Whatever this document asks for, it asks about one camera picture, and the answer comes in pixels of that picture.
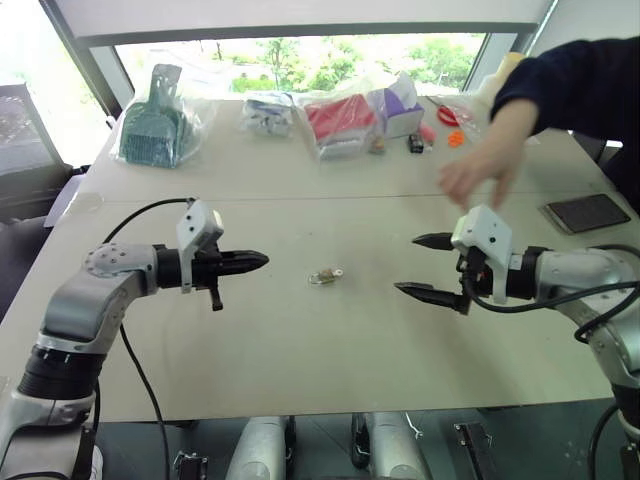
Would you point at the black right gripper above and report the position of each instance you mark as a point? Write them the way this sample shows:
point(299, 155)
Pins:
point(475, 272)

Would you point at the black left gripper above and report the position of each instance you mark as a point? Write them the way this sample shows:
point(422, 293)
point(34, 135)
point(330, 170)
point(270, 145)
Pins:
point(205, 270)

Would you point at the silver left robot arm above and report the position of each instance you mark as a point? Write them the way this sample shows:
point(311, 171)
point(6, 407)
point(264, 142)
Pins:
point(100, 295)

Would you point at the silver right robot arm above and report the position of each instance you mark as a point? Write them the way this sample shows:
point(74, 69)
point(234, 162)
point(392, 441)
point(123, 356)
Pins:
point(575, 270)

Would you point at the forearm in dark sleeve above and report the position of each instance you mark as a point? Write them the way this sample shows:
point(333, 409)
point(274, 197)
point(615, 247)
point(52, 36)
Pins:
point(565, 80)

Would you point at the small printed cardboard box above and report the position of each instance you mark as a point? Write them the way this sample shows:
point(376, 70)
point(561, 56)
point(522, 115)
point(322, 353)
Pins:
point(377, 142)

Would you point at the person's bare hand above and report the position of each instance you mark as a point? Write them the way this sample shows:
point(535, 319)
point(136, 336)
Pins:
point(480, 170)

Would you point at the small brass padlock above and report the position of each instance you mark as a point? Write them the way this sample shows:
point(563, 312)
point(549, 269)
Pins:
point(320, 278)

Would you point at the small black box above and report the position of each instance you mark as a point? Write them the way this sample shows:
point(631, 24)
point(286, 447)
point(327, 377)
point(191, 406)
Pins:
point(416, 143)

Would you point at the orange small object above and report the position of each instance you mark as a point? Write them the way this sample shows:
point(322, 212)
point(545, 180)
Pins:
point(456, 139)

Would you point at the pink small object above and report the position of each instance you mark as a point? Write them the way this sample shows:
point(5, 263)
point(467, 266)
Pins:
point(427, 133)

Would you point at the clear plastic bag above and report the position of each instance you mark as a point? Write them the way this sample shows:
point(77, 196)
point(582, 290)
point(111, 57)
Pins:
point(197, 125)

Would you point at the bag of white items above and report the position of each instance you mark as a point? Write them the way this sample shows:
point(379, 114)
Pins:
point(267, 115)

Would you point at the red scissors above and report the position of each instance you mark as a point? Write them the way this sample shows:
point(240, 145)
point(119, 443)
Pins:
point(446, 114)

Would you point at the dark tablet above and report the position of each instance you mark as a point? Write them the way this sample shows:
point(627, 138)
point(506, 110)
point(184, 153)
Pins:
point(585, 212)

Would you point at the green plastic scoop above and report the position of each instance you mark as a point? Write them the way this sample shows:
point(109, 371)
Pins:
point(150, 130)

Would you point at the purple tissue box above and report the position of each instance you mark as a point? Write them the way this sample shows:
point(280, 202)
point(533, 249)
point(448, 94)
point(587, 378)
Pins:
point(397, 107)

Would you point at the bag of red cloth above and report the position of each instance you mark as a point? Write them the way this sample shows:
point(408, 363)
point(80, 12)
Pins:
point(340, 122)

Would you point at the silver robot leg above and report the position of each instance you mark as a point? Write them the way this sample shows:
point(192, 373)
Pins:
point(395, 445)
point(260, 450)

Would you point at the cream plastic container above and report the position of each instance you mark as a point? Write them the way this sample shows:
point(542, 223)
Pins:
point(505, 75)

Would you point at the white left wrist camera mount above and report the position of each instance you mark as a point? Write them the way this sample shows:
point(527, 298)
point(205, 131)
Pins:
point(195, 225)

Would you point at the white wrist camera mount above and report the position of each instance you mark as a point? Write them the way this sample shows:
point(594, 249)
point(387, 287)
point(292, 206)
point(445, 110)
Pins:
point(485, 225)
point(195, 225)

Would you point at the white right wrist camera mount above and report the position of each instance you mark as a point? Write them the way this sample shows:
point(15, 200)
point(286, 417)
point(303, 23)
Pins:
point(485, 225)

